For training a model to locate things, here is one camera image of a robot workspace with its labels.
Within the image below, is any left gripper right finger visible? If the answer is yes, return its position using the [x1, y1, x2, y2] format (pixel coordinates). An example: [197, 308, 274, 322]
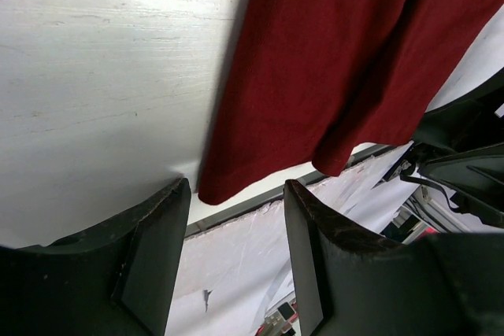
[284, 180, 503, 335]

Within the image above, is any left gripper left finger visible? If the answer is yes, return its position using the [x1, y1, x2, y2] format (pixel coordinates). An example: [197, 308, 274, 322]
[1, 178, 191, 335]

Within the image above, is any dark red t-shirt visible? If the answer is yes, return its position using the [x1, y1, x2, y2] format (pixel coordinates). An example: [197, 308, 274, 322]
[198, 0, 503, 205]

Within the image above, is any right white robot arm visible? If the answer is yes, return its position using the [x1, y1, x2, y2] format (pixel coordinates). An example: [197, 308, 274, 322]
[399, 71, 503, 228]

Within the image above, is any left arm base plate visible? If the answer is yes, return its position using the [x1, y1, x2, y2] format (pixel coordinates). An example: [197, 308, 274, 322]
[255, 300, 302, 336]

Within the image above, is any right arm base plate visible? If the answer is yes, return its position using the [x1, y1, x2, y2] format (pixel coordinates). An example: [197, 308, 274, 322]
[377, 178, 465, 245]

